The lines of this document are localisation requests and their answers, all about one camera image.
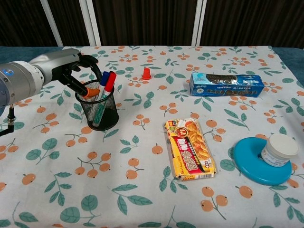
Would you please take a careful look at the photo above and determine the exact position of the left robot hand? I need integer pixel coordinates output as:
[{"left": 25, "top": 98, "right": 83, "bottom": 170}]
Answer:
[{"left": 28, "top": 48, "right": 103, "bottom": 98}]

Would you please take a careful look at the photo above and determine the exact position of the blue cap whiteboard marker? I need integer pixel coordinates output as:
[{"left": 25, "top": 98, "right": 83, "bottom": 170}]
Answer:
[{"left": 95, "top": 71, "right": 111, "bottom": 102}]

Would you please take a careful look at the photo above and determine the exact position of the red cap whiteboard marker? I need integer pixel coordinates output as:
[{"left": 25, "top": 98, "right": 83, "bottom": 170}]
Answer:
[{"left": 92, "top": 71, "right": 117, "bottom": 127}]

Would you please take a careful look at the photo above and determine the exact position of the black mesh pen holder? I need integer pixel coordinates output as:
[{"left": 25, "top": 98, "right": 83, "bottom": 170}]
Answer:
[{"left": 75, "top": 79, "right": 120, "bottom": 131}]

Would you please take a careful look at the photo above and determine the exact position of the yellow snack box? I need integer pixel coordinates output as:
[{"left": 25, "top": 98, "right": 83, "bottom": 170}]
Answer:
[{"left": 162, "top": 118, "right": 217, "bottom": 181}]

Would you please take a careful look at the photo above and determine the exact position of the floral print tablecloth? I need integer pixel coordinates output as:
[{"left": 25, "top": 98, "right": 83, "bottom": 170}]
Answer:
[{"left": 0, "top": 45, "right": 304, "bottom": 228}]

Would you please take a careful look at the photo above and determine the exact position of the blue cookie box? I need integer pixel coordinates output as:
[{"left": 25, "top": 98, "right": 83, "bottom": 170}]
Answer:
[{"left": 189, "top": 72, "right": 266, "bottom": 98}]

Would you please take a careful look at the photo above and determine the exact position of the white plastic jar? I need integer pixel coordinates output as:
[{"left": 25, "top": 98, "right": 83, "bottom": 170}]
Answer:
[{"left": 260, "top": 133, "right": 300, "bottom": 168}]

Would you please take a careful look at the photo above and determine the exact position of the white frame post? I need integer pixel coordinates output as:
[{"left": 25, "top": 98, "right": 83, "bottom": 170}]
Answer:
[
  {"left": 79, "top": 0, "right": 102, "bottom": 47},
  {"left": 39, "top": 0, "right": 64, "bottom": 47},
  {"left": 190, "top": 0, "right": 208, "bottom": 46}
]

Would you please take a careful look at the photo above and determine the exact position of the black cable with connector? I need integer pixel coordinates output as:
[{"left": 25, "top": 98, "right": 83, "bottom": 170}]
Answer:
[{"left": 0, "top": 105, "right": 16, "bottom": 137}]

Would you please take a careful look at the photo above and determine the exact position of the blue plastic ring disc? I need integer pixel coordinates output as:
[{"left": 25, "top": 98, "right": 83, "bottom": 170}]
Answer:
[{"left": 232, "top": 137, "right": 293, "bottom": 186}]

